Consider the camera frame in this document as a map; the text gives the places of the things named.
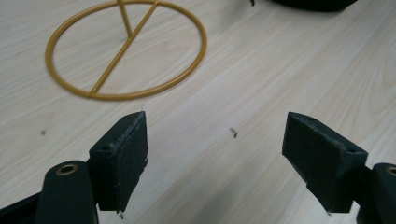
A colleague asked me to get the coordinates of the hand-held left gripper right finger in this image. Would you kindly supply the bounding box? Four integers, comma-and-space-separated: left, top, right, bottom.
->
281, 111, 375, 215

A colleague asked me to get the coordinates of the gold metal ring stand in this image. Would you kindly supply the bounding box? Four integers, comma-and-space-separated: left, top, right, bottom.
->
45, 0, 208, 102

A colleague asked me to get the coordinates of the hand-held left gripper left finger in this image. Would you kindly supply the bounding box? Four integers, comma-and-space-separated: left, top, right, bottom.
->
86, 110, 149, 214

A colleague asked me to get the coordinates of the black object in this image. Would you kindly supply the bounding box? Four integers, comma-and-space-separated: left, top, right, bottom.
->
248, 0, 359, 13

